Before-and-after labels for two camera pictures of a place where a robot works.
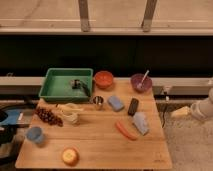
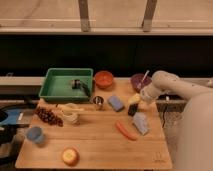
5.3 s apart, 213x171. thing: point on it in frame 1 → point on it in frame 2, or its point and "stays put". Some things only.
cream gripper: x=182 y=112 → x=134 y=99
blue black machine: x=13 y=116 stays put
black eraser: x=133 y=106 stays put
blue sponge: x=115 y=103 stays put
